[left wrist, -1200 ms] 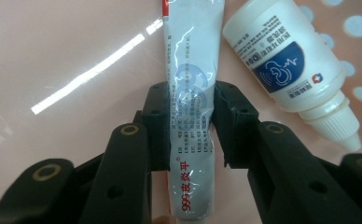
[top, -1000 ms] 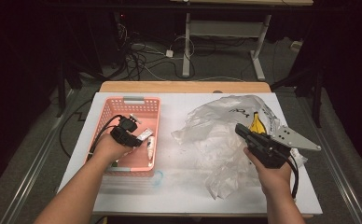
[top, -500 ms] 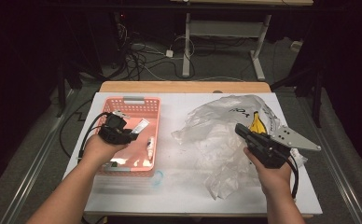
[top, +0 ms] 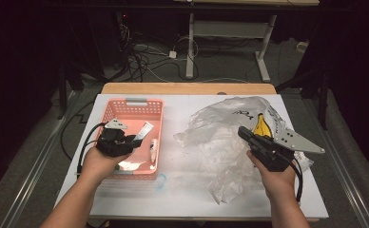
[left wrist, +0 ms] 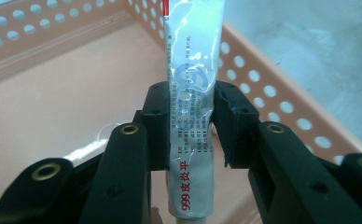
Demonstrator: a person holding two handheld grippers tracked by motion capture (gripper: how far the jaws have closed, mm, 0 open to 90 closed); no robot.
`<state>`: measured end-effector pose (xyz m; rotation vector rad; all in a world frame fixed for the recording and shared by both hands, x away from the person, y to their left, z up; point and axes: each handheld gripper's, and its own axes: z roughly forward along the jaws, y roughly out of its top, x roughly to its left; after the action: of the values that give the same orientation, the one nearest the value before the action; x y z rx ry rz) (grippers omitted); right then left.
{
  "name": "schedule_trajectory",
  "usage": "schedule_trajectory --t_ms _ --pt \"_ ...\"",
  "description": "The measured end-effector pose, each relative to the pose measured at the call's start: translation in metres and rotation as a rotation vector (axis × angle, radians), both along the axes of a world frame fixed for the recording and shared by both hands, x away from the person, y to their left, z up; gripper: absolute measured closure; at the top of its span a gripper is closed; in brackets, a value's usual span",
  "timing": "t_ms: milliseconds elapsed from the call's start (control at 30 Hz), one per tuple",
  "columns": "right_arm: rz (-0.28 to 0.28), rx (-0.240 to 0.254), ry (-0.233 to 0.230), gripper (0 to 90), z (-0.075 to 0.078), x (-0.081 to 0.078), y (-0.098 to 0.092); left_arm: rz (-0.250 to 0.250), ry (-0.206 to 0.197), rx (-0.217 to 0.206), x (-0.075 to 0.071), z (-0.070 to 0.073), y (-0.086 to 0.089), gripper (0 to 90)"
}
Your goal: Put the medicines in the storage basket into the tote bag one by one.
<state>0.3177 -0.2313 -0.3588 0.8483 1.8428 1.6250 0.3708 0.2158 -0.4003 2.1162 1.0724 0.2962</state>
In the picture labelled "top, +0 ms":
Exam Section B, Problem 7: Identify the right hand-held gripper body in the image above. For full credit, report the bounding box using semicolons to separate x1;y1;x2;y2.
247;127;326;173

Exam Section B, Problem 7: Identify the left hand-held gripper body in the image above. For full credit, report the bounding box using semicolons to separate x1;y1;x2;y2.
95;117;133;158

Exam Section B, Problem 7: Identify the pink perforated plastic basket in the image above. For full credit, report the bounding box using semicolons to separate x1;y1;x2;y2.
101;97;165;181

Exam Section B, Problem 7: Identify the white squeeze tube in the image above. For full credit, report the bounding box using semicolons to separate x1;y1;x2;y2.
134;122;155;142

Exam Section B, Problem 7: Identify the white smiley print plastic bag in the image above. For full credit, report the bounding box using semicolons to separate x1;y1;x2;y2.
172;95;314;205

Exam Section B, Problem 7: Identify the person's left hand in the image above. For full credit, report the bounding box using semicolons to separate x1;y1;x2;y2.
81;146;133;185

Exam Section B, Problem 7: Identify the person's right hand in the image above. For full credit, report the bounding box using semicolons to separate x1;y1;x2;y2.
246;150;297;201

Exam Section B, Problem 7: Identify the silver foil packet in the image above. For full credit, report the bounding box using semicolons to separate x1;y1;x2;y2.
115;160;147;172

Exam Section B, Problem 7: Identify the black stand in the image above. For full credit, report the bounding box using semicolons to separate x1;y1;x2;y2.
56;61;86;121
275;65;330;131

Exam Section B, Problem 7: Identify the white table sheet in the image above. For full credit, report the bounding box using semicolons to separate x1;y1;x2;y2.
54;93;329;219

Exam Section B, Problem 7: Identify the white floor socket box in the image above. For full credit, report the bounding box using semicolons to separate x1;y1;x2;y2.
295;40;310;53

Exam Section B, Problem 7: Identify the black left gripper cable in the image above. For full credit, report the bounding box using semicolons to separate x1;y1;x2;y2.
75;121;108;177

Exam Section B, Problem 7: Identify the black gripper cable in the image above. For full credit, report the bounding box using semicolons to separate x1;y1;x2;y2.
287;157;304;204
75;121;108;177

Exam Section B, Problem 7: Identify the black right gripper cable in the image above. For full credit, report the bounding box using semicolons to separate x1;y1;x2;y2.
287;157;304;204

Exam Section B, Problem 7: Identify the black floor cable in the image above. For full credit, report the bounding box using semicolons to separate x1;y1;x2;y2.
60;101;95;162

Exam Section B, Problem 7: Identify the metal floor rail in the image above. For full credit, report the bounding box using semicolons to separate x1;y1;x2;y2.
7;91;80;228
301;94;369;228

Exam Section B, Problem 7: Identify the tangle of floor cables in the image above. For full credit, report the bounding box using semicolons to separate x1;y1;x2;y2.
115;18;205;84

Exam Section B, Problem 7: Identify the white metal frame desk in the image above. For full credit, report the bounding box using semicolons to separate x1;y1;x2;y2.
172;0;320;84

